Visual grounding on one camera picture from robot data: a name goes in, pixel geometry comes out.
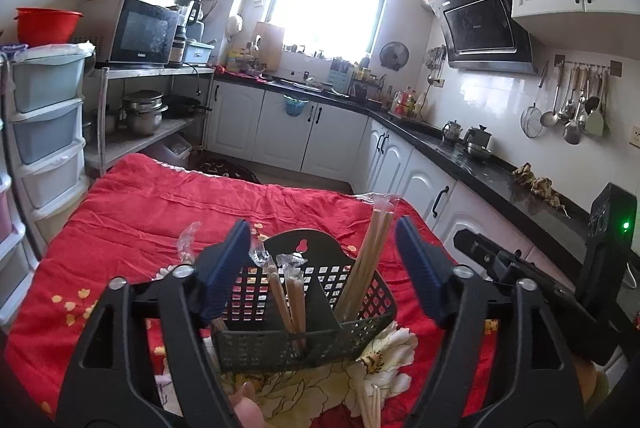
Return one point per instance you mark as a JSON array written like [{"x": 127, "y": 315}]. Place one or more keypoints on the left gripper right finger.
[{"x": 532, "y": 381}]

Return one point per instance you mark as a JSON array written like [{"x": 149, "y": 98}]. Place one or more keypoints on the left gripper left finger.
[{"x": 141, "y": 360}]

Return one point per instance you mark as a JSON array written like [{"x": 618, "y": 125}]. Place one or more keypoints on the dark green utensil basket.
[{"x": 256, "y": 340}]

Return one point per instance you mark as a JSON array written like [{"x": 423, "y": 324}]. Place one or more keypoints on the chopsticks pair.
[
  {"x": 263, "y": 259},
  {"x": 368, "y": 402},
  {"x": 185, "y": 243},
  {"x": 292, "y": 265},
  {"x": 360, "y": 277}
]

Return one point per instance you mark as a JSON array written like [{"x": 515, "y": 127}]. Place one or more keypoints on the person's left hand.
[{"x": 246, "y": 409}]

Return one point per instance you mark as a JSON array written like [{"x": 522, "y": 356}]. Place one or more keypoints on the red floral tablecloth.
[{"x": 129, "y": 225}]

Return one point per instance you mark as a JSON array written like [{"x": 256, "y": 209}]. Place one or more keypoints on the brown rag on counter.
[{"x": 541, "y": 187}]

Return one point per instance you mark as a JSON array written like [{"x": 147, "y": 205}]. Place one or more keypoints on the plastic drawer tower left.
[{"x": 17, "y": 259}]

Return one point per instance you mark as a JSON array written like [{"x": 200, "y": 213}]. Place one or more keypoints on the plastic drawer tower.
[
  {"x": 17, "y": 259},
  {"x": 44, "y": 106}
]

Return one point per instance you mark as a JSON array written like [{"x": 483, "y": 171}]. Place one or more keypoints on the metal shelf rack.
[{"x": 109, "y": 146}]

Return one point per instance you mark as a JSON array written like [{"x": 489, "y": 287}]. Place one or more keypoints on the steel ladle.
[{"x": 571, "y": 133}]

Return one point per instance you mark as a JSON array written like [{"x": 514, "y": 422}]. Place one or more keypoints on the metal strainer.
[{"x": 530, "y": 120}]

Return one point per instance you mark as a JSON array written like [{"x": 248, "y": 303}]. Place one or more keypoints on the stainless pots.
[{"x": 144, "y": 111}]

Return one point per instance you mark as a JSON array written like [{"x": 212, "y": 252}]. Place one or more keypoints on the dark teapot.
[{"x": 476, "y": 141}]

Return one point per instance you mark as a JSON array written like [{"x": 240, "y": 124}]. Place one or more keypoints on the blue hanging basket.
[{"x": 294, "y": 107}]

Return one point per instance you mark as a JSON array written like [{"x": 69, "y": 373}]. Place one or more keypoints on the steel kettle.
[{"x": 451, "y": 132}]

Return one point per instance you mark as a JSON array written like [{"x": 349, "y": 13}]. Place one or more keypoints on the plastic drawer tower right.
[{"x": 44, "y": 106}]

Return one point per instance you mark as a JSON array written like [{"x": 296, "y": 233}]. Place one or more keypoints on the black microwave oven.
[{"x": 127, "y": 33}]

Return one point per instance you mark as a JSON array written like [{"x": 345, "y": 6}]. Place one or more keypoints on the wooden cutting board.
[{"x": 270, "y": 45}]

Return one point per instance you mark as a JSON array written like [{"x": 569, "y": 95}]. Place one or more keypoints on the blender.
[{"x": 189, "y": 12}]

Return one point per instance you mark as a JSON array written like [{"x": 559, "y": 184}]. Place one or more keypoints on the red plastic basin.
[{"x": 38, "y": 26}]

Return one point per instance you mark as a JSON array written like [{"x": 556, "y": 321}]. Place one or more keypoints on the black range hood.
[{"x": 482, "y": 35}]

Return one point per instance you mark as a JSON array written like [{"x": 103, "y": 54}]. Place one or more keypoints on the small wall fan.
[{"x": 394, "y": 56}]

